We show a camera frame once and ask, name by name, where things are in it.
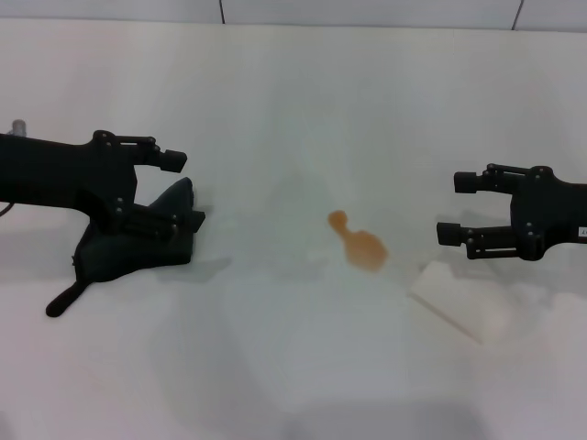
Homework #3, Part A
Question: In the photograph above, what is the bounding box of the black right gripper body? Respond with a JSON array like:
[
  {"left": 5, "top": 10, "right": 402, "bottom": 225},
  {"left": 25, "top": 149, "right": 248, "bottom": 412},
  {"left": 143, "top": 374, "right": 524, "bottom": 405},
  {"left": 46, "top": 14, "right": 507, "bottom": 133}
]
[{"left": 511, "top": 165, "right": 587, "bottom": 261}]

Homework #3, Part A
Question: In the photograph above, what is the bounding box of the white paper cup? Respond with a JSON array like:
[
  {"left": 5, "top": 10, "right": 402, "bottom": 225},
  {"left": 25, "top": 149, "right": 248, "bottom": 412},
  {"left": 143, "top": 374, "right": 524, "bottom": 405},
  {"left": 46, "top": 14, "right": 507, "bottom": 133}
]
[{"left": 407, "top": 260, "right": 519, "bottom": 346}]

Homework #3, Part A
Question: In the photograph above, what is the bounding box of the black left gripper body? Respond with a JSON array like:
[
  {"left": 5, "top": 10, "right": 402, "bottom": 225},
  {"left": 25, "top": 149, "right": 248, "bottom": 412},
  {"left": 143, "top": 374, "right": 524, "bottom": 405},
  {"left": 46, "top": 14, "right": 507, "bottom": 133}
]
[{"left": 0, "top": 130, "right": 138, "bottom": 235}]

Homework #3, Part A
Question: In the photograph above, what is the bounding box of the dark blue rag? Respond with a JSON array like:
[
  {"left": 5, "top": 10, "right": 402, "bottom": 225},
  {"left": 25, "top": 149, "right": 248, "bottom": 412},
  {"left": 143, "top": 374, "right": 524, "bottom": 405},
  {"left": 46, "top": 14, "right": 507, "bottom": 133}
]
[{"left": 45, "top": 177, "right": 199, "bottom": 318}]

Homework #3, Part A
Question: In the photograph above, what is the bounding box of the orange brown liquid stain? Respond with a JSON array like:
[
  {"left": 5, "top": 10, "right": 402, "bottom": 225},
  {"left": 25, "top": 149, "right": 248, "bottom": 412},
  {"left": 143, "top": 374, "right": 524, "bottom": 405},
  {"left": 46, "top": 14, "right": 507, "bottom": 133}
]
[{"left": 327, "top": 209, "right": 390, "bottom": 274}]

